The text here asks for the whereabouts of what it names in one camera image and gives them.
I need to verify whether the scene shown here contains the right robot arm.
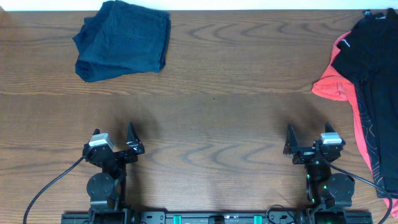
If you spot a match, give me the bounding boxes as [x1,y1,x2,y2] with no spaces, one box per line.
[283,123,355,223]

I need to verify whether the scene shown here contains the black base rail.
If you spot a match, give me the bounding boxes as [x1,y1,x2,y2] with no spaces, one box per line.
[61,209,373,224]

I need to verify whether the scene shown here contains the navy blue garment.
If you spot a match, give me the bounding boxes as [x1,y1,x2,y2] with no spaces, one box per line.
[73,1,171,82]

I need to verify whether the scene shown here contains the black shirt with orange pattern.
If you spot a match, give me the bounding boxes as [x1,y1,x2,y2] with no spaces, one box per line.
[354,83,397,199]

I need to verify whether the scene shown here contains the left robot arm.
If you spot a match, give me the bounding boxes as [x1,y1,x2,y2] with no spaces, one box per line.
[82,122,145,224]

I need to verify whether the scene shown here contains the plain black t-shirt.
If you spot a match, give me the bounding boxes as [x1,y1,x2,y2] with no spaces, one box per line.
[332,8,397,181]

